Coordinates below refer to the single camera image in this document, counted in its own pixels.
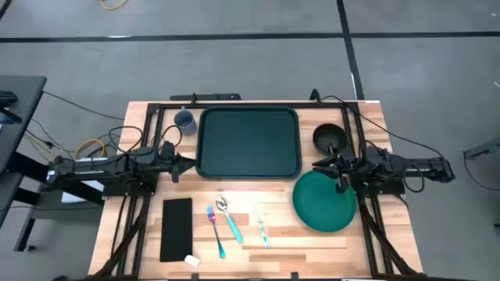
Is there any white printed paper sheet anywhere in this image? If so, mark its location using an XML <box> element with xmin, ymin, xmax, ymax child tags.
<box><xmin>60</xmin><ymin>155</ymin><xmax>109</xmax><ymax>205</ymax></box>

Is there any grey-blue mug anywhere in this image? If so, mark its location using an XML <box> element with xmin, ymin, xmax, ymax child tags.
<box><xmin>173</xmin><ymin>109</ymin><xmax>198</xmax><ymax>137</ymax></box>

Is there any black aluminium table frame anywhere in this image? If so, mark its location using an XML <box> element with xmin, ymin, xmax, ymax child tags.
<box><xmin>87</xmin><ymin>100</ymin><xmax>425</xmax><ymax>281</ymax></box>

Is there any black plugged cable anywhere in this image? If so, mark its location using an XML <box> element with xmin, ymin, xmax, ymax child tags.
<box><xmin>309</xmin><ymin>88</ymin><xmax>446</xmax><ymax>160</ymax></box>

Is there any knife white teal handle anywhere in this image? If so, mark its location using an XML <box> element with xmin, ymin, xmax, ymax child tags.
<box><xmin>249</xmin><ymin>198</ymin><xmax>271</xmax><ymax>250</ymax></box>

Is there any black power strip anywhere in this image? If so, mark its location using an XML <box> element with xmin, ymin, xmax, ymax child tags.
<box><xmin>169</xmin><ymin>92</ymin><xmax>242</xmax><ymax>101</ymax></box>

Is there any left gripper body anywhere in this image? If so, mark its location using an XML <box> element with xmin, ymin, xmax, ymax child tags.
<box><xmin>158</xmin><ymin>154</ymin><xmax>181</xmax><ymax>183</ymax></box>

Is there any black cloth napkin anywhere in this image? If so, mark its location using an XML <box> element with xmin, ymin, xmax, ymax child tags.
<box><xmin>159</xmin><ymin>197</ymin><xmax>194</xmax><ymax>263</ymax></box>

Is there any grey metal stand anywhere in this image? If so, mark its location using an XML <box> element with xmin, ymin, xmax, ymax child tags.
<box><xmin>462</xmin><ymin>136</ymin><xmax>500</xmax><ymax>165</ymax></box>

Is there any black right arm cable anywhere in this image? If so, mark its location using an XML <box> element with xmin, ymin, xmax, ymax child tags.
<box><xmin>403</xmin><ymin>165</ymin><xmax>426</xmax><ymax>194</ymax></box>

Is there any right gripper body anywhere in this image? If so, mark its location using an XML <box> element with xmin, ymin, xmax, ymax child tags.
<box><xmin>329</xmin><ymin>142</ymin><xmax>357</xmax><ymax>195</ymax></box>

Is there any silver spoon teal handle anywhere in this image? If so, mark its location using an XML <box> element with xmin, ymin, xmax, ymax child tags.
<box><xmin>215</xmin><ymin>196</ymin><xmax>245</xmax><ymax>245</ymax></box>

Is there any yellow cable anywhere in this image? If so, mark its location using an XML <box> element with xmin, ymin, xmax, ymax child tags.
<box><xmin>99</xmin><ymin>0</ymin><xmax>130</xmax><ymax>11</ymax></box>
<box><xmin>73</xmin><ymin>138</ymin><xmax>107</xmax><ymax>161</ymax></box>

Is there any black desk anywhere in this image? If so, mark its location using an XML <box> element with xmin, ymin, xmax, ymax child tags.
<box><xmin>0</xmin><ymin>75</ymin><xmax>105</xmax><ymax>253</ymax></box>

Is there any dark green plastic tray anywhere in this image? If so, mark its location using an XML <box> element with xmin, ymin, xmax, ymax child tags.
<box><xmin>195</xmin><ymin>105</ymin><xmax>303</xmax><ymax>180</ymax></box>

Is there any thin black cable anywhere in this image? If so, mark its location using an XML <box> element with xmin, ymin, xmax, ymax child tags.
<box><xmin>41</xmin><ymin>90</ymin><xmax>126</xmax><ymax>121</ymax></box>

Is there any black bowl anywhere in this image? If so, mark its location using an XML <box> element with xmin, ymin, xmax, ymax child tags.
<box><xmin>312</xmin><ymin>123</ymin><xmax>349</xmax><ymax>156</ymax></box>

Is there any iridescent fork teal handle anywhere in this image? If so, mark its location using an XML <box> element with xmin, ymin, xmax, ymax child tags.
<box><xmin>205</xmin><ymin>205</ymin><xmax>227</xmax><ymax>260</ymax></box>

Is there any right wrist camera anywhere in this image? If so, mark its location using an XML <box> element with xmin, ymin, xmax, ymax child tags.
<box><xmin>338</xmin><ymin>155</ymin><xmax>355</xmax><ymax>175</ymax></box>

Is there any green plate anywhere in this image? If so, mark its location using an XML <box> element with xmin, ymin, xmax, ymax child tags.
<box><xmin>291</xmin><ymin>170</ymin><xmax>358</xmax><ymax>234</ymax></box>

